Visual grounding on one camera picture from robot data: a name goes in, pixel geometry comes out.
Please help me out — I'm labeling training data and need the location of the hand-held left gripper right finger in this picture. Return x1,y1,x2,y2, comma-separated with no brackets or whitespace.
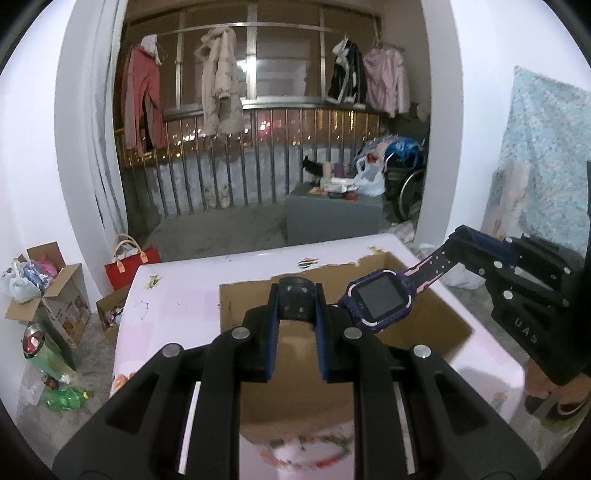
314,282,542,480

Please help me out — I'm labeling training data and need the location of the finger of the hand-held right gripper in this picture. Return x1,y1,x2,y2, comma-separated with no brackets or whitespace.
450,224,525,260
442,242,505,280

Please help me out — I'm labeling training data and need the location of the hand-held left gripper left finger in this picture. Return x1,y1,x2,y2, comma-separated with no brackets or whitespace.
52,282,282,480

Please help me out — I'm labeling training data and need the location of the dark purple smartwatch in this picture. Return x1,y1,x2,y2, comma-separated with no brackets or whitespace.
276,247,452,334

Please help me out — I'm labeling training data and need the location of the crumpled white plastic bag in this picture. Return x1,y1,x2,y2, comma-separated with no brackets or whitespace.
445,263,485,291

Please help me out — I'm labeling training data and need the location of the floral paper roll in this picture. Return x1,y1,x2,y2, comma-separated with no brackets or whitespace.
481,159,532,241

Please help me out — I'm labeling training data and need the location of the person's leg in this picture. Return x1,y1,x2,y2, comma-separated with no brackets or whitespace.
526,360,555,398

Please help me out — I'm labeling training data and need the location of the wheelchair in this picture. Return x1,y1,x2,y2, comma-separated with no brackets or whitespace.
383,138,428,222

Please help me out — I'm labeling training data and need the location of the dark slipper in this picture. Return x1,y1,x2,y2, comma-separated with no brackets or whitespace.
525,393,589,421

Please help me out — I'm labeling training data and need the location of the grey storage stool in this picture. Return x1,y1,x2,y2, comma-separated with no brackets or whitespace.
284,182,385,247

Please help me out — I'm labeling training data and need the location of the floral blue blanket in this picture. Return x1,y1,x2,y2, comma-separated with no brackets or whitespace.
480,66,591,259

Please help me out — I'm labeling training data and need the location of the white flat box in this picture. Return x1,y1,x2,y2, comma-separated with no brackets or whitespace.
318,178,356,193

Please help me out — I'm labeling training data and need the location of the red tote bag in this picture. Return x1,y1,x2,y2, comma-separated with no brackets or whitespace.
104,234,161,291

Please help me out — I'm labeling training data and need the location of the small cardboard box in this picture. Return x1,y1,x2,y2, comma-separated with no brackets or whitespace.
96,285,132,344

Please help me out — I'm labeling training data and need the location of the light pink jacket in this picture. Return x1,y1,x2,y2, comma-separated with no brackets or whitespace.
362,46,411,118

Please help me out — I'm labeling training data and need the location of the large printed cardboard box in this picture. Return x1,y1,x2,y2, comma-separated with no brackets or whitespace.
4,241,93,349

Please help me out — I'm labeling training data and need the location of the metal balcony railing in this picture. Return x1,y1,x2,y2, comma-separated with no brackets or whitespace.
115,104,430,220

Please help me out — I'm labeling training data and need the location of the black white-trimmed jacket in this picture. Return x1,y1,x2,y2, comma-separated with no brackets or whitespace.
327,39,368,104

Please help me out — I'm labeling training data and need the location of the green plastic bottle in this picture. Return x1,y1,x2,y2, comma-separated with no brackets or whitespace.
41,385,95,411

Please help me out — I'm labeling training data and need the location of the green packet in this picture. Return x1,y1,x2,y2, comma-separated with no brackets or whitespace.
32,348,77,381

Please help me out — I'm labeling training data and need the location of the shiny metal jar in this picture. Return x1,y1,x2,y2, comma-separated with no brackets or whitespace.
21,323,47,361

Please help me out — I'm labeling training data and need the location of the beige hanging coat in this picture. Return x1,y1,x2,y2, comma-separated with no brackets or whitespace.
194,27,245,137

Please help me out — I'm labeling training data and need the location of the white sheer curtain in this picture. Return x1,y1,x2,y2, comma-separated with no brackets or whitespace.
88,0,130,236

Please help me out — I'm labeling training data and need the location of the white tied plastic bag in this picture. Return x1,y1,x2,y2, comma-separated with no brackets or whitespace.
2,261,44,303

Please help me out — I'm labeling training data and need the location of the pink hanging garment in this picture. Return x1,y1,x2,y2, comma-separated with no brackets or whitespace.
124,46,164,158

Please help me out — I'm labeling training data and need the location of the white hanging cloth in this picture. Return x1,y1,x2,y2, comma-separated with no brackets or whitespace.
140,34,160,63

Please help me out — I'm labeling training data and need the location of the metal clothes rail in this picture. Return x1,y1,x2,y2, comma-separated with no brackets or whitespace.
129,24,352,51

